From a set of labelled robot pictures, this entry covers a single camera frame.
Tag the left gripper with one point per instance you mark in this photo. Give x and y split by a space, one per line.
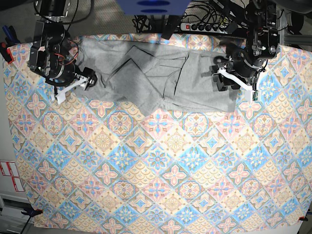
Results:
239 71

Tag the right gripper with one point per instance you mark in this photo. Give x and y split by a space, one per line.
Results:
68 79

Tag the grey T-shirt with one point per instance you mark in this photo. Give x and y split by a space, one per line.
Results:
154 76

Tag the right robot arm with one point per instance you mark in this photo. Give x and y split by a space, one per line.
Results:
53 54

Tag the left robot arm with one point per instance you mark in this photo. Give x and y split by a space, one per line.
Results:
258 21

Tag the black power strip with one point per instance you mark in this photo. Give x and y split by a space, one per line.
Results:
208 28

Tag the blue box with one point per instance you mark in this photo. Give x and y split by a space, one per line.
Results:
153 7

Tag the patterned tablecloth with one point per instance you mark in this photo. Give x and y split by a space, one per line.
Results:
104 167

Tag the orange black clamp upper left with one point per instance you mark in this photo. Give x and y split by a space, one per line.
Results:
6 53

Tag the red white labels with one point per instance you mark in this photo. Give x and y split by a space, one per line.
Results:
9 169

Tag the blue black clamp lower left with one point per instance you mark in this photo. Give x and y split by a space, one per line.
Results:
31 212

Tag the orange clamp lower right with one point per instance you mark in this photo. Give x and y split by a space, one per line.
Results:
303 218

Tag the blue handled tool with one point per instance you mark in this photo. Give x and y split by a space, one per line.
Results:
11 36

